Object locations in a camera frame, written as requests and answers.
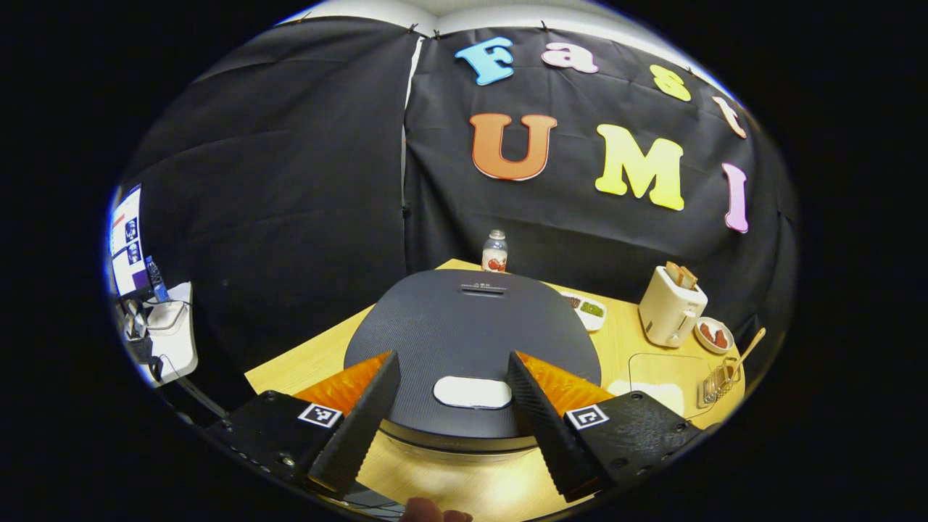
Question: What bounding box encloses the dark grey rice cooker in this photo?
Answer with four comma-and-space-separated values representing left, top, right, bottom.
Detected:
343, 269, 602, 465

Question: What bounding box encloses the white toaster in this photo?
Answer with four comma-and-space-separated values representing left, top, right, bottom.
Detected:
638, 262, 708, 349

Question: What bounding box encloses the wooden spoon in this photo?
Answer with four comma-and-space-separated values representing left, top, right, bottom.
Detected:
725, 328, 767, 381

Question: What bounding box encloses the black backdrop cloth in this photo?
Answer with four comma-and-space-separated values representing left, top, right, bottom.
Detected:
116, 18, 798, 407

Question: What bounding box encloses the white desk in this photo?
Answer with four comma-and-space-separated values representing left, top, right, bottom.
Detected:
141, 283, 199, 385

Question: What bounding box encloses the white rice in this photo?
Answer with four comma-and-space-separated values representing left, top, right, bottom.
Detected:
608, 381, 686, 415

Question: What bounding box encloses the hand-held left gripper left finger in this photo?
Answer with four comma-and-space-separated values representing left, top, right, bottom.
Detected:
205, 351, 402, 502

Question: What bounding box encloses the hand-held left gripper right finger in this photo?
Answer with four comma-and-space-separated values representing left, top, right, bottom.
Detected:
506, 351, 703, 503

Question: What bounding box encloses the white round plate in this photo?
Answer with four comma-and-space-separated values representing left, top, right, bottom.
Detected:
694, 317, 735, 355

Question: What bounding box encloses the computer monitor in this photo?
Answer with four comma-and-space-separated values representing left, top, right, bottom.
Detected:
109, 185, 149, 297

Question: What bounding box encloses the small clear water bottle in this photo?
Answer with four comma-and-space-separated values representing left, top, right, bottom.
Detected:
481, 230, 509, 274

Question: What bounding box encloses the metal wire chopstick holder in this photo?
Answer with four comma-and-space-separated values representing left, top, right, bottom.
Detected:
697, 355, 742, 408

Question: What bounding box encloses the white divided sauce dish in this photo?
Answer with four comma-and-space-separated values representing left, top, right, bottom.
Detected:
558, 291, 608, 333

